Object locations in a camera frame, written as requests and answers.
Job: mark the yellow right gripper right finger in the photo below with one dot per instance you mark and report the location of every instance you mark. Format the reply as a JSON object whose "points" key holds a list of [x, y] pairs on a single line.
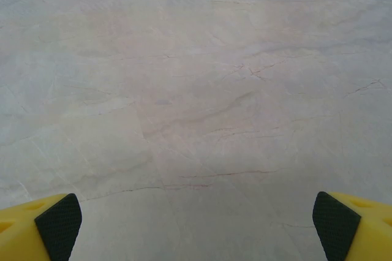
{"points": [[367, 236]]}

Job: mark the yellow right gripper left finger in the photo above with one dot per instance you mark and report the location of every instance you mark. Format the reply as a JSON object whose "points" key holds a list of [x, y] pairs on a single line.
{"points": [[21, 236]]}

